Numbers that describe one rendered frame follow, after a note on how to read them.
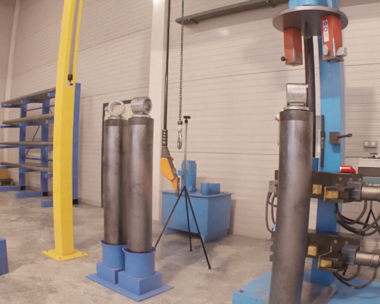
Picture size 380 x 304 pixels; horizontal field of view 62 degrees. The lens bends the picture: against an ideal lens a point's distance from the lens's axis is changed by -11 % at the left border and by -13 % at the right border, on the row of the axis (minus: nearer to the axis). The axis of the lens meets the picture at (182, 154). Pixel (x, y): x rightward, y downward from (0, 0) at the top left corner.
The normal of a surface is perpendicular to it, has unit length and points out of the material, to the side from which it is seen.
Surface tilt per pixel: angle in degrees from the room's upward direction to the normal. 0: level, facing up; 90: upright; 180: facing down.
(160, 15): 90
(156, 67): 90
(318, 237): 90
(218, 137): 90
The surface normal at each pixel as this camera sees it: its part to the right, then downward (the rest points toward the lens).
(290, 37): -0.88, -0.01
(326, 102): -0.64, 0.00
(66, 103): 0.77, 0.03
